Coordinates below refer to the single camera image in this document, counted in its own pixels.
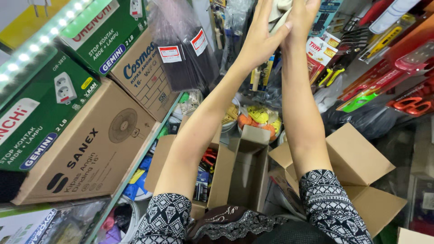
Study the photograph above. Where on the teal shelf edge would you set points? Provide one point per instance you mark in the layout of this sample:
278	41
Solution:
135	166

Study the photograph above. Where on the person's left hand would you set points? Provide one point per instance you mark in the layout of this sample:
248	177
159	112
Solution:
257	40

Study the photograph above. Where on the wide open cardboard box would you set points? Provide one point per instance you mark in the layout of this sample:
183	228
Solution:
222	176

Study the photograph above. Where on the green socket box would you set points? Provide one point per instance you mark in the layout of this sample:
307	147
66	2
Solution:
40	111
101	37

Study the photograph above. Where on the hanging tool packets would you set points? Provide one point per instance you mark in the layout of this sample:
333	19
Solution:
218	23

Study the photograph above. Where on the battery pack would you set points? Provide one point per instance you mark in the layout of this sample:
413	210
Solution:
202	186

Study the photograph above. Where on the person's right hand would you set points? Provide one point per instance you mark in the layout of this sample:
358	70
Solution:
298	30

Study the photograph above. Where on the green tool in packet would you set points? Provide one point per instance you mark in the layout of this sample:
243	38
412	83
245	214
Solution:
359	101

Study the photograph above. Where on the bowl of yellow orange items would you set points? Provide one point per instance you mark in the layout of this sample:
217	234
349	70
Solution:
259	117

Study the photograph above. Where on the white bucket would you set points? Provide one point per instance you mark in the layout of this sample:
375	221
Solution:
130	217

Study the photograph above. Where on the person's right fingers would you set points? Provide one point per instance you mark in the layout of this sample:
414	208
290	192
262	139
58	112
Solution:
307	6

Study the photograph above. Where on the large open cardboard box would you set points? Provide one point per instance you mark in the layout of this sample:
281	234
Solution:
356	162

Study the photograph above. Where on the white LED light strip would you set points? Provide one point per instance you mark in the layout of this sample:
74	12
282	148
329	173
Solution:
34	45

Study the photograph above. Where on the yellow blue knife packet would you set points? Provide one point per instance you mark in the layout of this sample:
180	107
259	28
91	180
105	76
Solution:
262	74

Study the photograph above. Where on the beige cloth packet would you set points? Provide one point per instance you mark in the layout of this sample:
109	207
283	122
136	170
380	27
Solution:
279	12

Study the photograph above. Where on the red tool packets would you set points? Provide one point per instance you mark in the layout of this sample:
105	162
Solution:
376	79

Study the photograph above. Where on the orange scissors in packet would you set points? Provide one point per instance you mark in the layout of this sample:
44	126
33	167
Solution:
412	103

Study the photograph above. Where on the brown fan carton blue print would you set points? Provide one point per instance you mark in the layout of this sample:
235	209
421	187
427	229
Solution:
142	74

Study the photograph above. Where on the black printed appliance box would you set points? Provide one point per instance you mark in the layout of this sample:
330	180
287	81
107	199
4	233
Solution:
51	223

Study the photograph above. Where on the blue packet with black device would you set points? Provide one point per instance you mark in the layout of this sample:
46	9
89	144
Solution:
325	17

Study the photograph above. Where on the yellow utility knife packet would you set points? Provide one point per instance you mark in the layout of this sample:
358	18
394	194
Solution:
385	40

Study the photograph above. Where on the black plastic bag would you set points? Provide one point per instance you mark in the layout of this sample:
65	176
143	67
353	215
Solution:
366	122

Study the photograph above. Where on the dark brown embroidered headscarf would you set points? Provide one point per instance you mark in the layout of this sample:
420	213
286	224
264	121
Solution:
230	220

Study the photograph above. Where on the black white patterned top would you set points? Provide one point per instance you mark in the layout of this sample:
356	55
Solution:
329	203

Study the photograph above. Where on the yellow box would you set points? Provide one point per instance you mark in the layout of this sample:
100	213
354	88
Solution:
23	23

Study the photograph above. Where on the narrow open cardboard box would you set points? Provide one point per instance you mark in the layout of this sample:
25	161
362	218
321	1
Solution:
249	169

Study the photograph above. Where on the cardboard box corner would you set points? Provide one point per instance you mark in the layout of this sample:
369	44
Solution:
415	236

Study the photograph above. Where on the red white packets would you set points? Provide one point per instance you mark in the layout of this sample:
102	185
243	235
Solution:
318	50

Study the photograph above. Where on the brown fan carton black print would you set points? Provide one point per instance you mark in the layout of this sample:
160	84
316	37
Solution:
91	145

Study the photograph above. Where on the bag of black packets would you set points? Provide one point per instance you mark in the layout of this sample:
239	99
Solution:
183	64

